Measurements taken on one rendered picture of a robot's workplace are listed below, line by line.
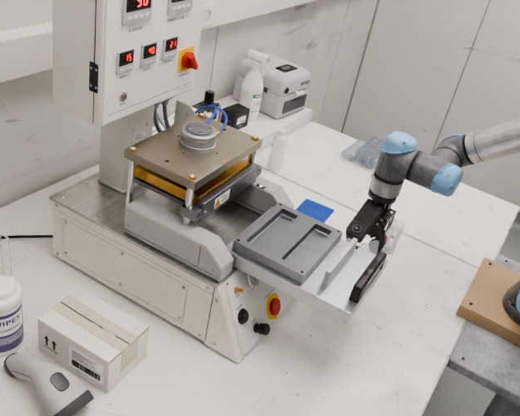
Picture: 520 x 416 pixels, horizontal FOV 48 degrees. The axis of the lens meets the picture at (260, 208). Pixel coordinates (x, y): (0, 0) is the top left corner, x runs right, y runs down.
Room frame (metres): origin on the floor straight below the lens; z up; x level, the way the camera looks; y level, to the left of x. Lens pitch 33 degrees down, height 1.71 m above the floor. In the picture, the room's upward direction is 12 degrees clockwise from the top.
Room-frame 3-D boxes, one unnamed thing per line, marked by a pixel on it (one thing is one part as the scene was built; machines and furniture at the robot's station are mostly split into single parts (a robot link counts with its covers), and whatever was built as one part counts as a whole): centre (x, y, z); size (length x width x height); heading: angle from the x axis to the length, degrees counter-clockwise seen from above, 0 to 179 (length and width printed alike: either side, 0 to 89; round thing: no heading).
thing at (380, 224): (1.28, -0.29, 0.95); 0.09 x 0.08 x 0.12; 152
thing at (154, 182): (1.14, 0.16, 1.07); 0.22 x 0.17 x 0.10; 157
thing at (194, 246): (0.98, 0.15, 0.97); 0.25 x 0.05 x 0.07; 67
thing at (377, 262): (0.96, -0.25, 0.99); 0.15 x 0.02 x 0.04; 157
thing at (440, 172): (1.25, -0.39, 1.11); 0.11 x 0.11 x 0.08; 63
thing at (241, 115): (1.93, 0.16, 0.83); 0.09 x 0.06 x 0.07; 150
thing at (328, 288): (1.01, -0.12, 0.97); 0.30 x 0.22 x 0.08; 67
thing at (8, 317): (0.80, 0.46, 0.83); 0.09 x 0.09 x 0.15
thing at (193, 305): (1.15, 0.15, 0.84); 0.53 x 0.37 x 0.17; 67
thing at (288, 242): (1.03, -0.08, 0.98); 0.20 x 0.17 x 0.03; 157
